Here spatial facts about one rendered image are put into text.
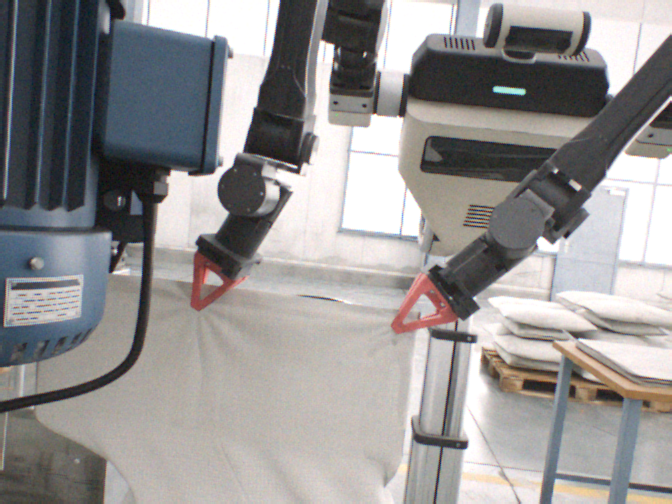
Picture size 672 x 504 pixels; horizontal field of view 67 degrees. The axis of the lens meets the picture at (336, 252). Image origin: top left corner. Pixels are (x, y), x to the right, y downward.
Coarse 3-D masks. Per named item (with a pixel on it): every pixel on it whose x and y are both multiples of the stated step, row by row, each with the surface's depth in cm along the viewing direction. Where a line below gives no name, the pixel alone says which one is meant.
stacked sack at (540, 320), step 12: (504, 312) 386; (516, 312) 380; (528, 312) 379; (540, 312) 379; (552, 312) 380; (564, 312) 384; (540, 324) 375; (552, 324) 372; (564, 324) 371; (576, 324) 370; (588, 324) 370
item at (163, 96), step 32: (128, 32) 31; (160, 32) 32; (128, 64) 32; (160, 64) 32; (192, 64) 33; (224, 64) 33; (96, 96) 32; (128, 96) 32; (160, 96) 32; (192, 96) 33; (96, 128) 32; (128, 128) 32; (160, 128) 33; (192, 128) 33; (128, 160) 34; (160, 160) 33; (192, 160) 34; (160, 192) 37
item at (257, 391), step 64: (128, 320) 69; (192, 320) 69; (256, 320) 67; (320, 320) 65; (384, 320) 65; (64, 384) 69; (128, 384) 70; (192, 384) 69; (256, 384) 67; (320, 384) 66; (384, 384) 66; (128, 448) 68; (192, 448) 68; (256, 448) 68; (320, 448) 67; (384, 448) 66
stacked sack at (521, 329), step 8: (504, 320) 416; (512, 328) 394; (520, 328) 387; (528, 328) 386; (536, 328) 387; (544, 328) 389; (552, 328) 391; (528, 336) 386; (536, 336) 384; (544, 336) 383; (552, 336) 382; (560, 336) 383; (568, 336) 384
